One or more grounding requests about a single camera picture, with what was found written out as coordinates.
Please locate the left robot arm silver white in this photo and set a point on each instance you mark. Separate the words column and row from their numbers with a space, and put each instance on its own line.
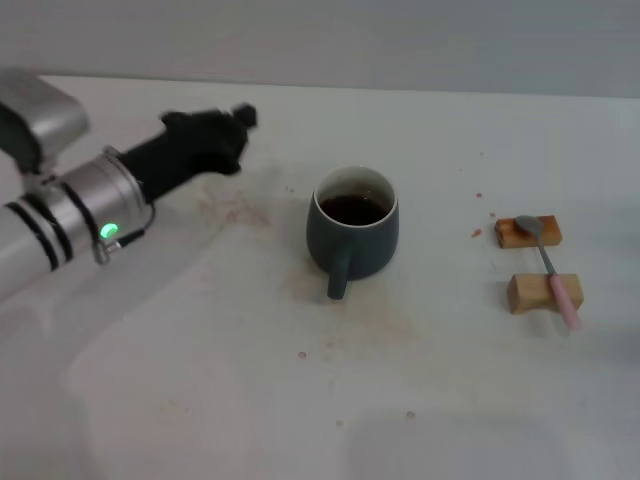
column 55, row 200

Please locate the orange-stained wooden rest block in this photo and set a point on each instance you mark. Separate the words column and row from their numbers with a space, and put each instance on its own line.
column 547, row 235

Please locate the pale notched wooden rest block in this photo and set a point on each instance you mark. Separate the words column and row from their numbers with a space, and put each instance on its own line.
column 530, row 292

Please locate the grey ceramic cup with coffee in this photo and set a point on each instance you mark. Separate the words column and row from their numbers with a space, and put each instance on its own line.
column 360, row 245

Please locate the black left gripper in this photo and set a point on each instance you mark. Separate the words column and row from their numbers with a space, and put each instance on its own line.
column 190, row 145

